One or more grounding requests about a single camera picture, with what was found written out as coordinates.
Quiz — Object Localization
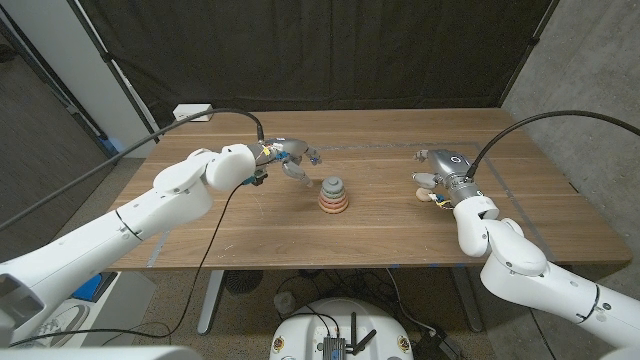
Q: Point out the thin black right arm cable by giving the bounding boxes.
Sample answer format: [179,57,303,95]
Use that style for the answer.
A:
[528,307,559,360]

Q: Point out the black round floor fan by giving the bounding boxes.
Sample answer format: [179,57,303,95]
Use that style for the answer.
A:
[224,269,264,296]

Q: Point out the black power adapter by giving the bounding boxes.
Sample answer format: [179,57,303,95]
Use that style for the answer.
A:
[413,329,464,360]

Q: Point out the black antenna radio box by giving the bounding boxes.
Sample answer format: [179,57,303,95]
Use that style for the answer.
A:
[322,312,379,360]

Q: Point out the black backdrop curtain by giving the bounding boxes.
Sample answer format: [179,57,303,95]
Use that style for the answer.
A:
[77,0,560,135]

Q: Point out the white power strip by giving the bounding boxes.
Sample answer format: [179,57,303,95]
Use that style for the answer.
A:
[172,103,214,123]

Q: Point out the metal table leg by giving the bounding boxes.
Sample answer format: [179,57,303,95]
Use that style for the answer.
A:
[452,267,485,334]
[197,269,226,336]

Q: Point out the grey round floor object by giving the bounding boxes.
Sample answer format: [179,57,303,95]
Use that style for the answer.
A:
[273,291,298,316]

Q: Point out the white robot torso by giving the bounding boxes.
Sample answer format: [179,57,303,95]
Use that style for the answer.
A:
[0,345,204,360]

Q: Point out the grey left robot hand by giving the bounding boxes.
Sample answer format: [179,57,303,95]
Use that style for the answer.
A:
[255,138,324,189]

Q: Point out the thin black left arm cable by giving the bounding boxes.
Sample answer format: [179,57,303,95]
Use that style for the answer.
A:
[9,182,244,348]

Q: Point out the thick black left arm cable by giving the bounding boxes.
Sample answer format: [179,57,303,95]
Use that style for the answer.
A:
[0,107,265,232]

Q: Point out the black backdrop stand pole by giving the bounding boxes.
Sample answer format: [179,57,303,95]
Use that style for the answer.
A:
[67,0,164,142]
[498,0,561,107]

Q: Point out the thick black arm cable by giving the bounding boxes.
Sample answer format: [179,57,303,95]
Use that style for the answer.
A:
[0,107,265,232]
[464,109,640,181]

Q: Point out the grey floor cable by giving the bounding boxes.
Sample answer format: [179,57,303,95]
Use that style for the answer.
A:
[385,268,437,335]

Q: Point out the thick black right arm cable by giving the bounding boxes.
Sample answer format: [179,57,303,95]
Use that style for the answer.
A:
[464,109,640,181]

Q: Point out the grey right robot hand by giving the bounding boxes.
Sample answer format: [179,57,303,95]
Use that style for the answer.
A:
[411,148,485,207]

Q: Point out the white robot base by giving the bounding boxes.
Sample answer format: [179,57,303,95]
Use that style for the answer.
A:
[269,298,415,360]

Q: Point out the blue foot pedal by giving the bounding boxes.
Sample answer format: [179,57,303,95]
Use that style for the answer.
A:
[72,272,119,304]

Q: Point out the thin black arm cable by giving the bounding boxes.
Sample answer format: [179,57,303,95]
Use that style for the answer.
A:
[528,307,559,360]
[9,182,244,348]

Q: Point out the white grey sneaker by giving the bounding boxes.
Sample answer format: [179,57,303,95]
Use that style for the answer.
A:
[32,304,91,347]

